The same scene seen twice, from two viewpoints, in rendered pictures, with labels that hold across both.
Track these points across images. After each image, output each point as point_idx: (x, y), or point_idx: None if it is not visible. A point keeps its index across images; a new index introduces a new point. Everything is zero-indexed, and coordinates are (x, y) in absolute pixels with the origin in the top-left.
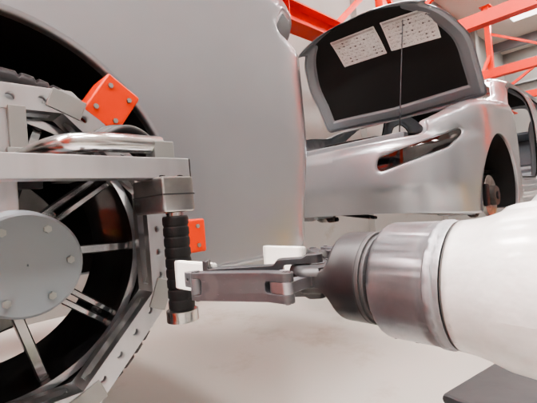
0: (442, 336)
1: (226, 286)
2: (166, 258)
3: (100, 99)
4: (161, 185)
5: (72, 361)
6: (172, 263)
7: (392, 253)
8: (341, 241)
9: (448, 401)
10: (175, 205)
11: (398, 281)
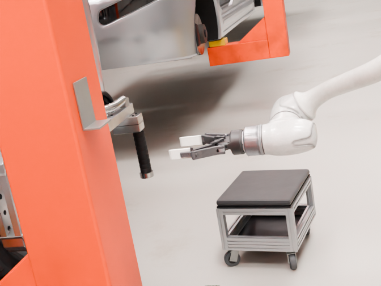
0: (262, 151)
1: (204, 153)
2: (139, 151)
3: None
4: (136, 120)
5: None
6: (143, 152)
7: (249, 135)
8: (232, 134)
9: (220, 202)
10: (141, 127)
11: (252, 142)
